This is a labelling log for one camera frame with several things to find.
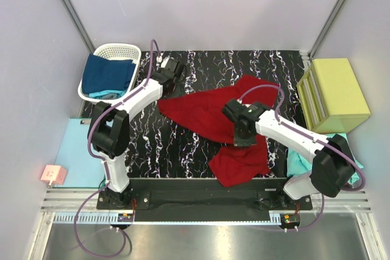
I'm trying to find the red t-shirt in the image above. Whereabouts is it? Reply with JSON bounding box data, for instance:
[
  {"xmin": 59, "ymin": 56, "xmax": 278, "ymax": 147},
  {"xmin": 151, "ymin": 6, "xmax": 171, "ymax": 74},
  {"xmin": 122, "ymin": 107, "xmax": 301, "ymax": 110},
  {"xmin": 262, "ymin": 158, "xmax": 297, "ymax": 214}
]
[{"xmin": 158, "ymin": 75, "xmax": 278, "ymax": 187}]

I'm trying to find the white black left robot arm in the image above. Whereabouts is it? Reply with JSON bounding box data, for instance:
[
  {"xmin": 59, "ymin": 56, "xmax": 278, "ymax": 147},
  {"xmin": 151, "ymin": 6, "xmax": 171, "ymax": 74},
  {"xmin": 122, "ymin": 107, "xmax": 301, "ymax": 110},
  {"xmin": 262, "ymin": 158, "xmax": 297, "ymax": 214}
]
[{"xmin": 87, "ymin": 57, "xmax": 185, "ymax": 209}]

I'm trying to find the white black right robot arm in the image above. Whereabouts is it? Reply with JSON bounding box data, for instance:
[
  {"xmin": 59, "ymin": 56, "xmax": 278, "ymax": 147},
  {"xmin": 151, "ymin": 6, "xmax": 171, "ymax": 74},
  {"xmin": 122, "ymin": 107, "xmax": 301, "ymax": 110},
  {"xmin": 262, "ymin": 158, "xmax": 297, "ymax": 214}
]
[{"xmin": 222, "ymin": 99, "xmax": 357, "ymax": 209}]

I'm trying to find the white plastic laundry basket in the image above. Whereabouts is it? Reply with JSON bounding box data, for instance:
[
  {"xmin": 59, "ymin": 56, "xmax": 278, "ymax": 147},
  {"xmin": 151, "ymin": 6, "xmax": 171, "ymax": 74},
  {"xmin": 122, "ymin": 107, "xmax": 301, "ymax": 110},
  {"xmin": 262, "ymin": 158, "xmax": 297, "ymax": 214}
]
[{"xmin": 77, "ymin": 43, "xmax": 141, "ymax": 104}]

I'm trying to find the navy blue t-shirt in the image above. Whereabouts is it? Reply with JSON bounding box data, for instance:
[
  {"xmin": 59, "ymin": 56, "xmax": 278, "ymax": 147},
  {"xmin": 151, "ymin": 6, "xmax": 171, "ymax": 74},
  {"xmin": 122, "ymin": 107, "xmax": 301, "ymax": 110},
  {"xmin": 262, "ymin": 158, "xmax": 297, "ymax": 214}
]
[{"xmin": 82, "ymin": 54, "xmax": 136, "ymax": 94}]

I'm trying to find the folded turquoise t-shirt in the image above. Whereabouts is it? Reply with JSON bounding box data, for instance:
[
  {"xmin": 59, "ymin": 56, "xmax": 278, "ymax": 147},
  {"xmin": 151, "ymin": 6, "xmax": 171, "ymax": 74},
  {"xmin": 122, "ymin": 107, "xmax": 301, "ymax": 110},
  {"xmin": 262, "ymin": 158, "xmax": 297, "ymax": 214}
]
[{"xmin": 286, "ymin": 133, "xmax": 364, "ymax": 186}]

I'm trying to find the light blue t-shirt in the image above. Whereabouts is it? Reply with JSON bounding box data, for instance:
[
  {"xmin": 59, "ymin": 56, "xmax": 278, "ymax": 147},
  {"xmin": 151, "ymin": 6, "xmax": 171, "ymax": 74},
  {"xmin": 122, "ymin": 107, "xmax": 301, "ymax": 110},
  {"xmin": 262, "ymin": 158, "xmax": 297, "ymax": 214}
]
[{"xmin": 88, "ymin": 90, "xmax": 126, "ymax": 100}]

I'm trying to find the yellow drawer box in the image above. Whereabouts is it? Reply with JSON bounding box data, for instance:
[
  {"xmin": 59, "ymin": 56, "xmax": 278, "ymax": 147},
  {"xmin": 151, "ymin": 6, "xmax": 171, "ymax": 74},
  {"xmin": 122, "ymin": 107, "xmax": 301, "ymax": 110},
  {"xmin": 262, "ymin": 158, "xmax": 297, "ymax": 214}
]
[{"xmin": 297, "ymin": 58, "xmax": 371, "ymax": 134}]

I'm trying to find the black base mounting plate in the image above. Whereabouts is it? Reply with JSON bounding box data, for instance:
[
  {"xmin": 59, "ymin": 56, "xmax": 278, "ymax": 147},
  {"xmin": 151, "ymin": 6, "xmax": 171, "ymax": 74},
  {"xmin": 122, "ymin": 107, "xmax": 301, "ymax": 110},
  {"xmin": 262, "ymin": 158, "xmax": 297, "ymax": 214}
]
[{"xmin": 97, "ymin": 178, "xmax": 313, "ymax": 224}]

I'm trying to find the green clipboard with paper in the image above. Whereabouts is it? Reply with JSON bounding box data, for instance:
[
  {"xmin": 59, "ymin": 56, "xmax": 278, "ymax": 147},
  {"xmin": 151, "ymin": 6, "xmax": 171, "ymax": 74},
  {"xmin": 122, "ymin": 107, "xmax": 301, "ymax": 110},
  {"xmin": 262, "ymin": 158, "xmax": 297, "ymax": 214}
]
[{"xmin": 55, "ymin": 118, "xmax": 104, "ymax": 189}]

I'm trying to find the pink sponge block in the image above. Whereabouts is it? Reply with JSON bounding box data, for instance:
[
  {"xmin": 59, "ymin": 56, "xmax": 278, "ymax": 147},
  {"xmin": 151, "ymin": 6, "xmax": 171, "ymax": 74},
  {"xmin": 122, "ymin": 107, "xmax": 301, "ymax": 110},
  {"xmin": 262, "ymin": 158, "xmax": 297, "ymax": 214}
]
[{"xmin": 40, "ymin": 164, "xmax": 68, "ymax": 186}]

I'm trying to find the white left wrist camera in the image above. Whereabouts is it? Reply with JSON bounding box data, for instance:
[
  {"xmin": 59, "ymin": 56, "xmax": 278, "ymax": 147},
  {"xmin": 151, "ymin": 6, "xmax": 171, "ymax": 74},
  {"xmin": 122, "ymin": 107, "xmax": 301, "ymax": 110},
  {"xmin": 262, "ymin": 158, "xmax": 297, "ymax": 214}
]
[{"xmin": 156, "ymin": 56, "xmax": 171, "ymax": 68}]

